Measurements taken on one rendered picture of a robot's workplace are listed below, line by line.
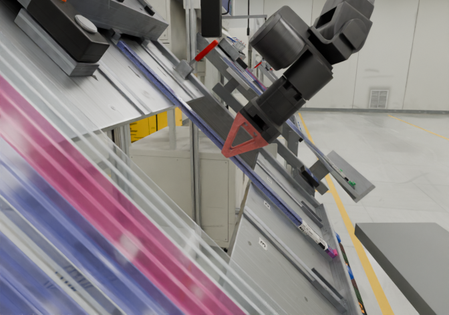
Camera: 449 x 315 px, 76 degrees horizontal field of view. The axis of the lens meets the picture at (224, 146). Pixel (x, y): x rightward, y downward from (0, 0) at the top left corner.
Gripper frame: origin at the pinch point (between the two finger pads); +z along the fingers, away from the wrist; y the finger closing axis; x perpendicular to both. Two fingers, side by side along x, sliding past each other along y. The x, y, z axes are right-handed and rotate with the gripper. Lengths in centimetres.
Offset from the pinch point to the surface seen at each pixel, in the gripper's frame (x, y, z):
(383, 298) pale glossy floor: 106, -80, 22
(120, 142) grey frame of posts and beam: -19.8, -20.9, 26.5
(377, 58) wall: 134, -763, -199
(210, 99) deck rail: -10.1, -19.1, 0.7
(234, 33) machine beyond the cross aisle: -106, -450, -2
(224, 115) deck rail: -5.4, -19.1, 1.0
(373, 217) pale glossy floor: 118, -164, 9
